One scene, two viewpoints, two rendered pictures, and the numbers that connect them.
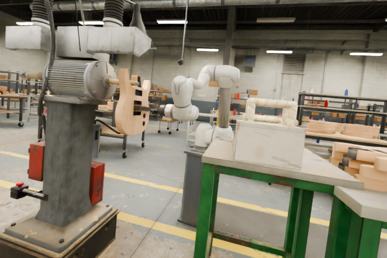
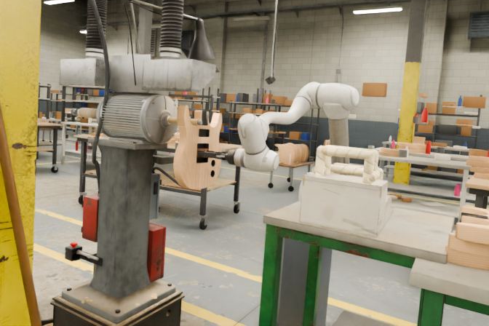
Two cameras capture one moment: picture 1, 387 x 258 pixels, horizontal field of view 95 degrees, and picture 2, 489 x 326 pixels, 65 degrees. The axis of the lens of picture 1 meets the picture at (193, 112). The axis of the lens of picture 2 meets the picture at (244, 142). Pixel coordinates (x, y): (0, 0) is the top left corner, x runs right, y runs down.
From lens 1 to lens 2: 0.74 m
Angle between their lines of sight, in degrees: 17
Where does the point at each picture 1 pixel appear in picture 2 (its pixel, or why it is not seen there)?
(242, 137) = (308, 194)
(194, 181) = (295, 265)
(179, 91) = (247, 134)
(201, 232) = (265, 308)
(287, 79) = not seen: outside the picture
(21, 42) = (76, 78)
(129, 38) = (187, 73)
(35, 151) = (89, 205)
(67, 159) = (123, 216)
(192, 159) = not seen: hidden behind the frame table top
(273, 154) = (343, 215)
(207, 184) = (271, 250)
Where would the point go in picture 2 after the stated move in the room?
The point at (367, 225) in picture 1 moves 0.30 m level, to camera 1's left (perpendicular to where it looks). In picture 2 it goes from (428, 299) to (321, 279)
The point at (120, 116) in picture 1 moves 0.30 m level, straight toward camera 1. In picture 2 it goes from (179, 164) to (173, 175)
